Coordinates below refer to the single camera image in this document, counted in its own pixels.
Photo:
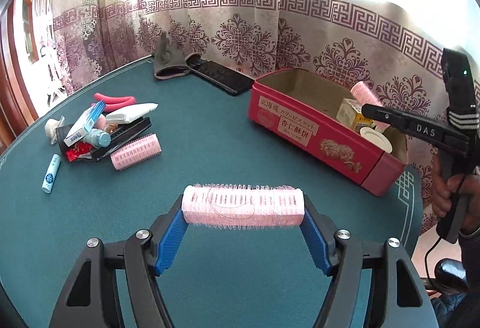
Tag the black hair dryer nozzle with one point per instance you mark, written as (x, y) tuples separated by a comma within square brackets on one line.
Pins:
[(62, 134)]

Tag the small pink hair roller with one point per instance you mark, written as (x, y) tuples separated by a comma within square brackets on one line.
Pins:
[(364, 95)]

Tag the black folding comb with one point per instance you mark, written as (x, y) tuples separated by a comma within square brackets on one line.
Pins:
[(123, 135)]

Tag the patterned curtain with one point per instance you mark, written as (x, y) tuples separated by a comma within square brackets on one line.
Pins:
[(394, 46)]

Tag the black phone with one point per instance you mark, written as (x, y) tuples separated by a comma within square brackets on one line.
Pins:
[(230, 81)]

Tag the grey glove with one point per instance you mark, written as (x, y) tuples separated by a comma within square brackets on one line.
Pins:
[(169, 60)]

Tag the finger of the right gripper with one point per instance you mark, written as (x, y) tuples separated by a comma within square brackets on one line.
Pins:
[(390, 117)]

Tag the blue white lip balm tube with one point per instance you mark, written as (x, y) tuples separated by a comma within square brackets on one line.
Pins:
[(51, 173)]

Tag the red cookie tin box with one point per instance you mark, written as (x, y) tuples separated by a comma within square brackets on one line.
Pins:
[(301, 107)]

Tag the blue white medicine box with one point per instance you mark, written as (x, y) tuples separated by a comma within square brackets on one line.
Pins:
[(85, 123)]

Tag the pink foam curler rod far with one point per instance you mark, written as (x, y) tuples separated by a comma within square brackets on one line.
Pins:
[(113, 103)]

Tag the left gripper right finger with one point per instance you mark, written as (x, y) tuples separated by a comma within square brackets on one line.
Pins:
[(397, 297)]

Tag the light blue cosmetic tube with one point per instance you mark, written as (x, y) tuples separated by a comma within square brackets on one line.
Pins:
[(101, 137)]

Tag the white green paper box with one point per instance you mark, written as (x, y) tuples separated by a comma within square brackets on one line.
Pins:
[(349, 114)]

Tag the red snack packet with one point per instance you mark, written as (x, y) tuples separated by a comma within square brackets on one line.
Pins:
[(79, 151)]

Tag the white tape roll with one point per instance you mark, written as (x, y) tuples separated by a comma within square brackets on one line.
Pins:
[(50, 128)]

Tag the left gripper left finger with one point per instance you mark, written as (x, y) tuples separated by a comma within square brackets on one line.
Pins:
[(90, 296)]

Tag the white plastic jar lid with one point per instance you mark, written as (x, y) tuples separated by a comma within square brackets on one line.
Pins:
[(377, 138)]

